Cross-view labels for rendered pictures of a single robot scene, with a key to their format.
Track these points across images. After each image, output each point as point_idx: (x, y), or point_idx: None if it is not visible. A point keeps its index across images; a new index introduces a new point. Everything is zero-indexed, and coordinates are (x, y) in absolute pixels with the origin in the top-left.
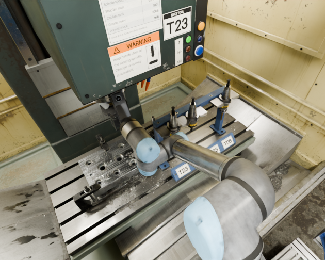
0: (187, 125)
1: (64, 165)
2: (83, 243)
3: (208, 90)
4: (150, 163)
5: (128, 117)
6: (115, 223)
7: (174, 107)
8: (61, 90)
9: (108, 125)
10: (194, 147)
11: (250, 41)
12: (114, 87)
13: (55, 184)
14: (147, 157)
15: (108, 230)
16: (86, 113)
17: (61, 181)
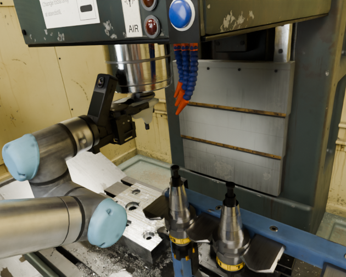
0: (193, 238)
1: (141, 184)
2: None
3: None
4: (32, 189)
5: (94, 117)
6: (57, 268)
7: (177, 167)
8: (194, 103)
9: (238, 196)
10: (3, 200)
11: None
12: (46, 34)
13: (113, 189)
14: (4, 159)
15: (51, 266)
16: (214, 154)
17: (119, 191)
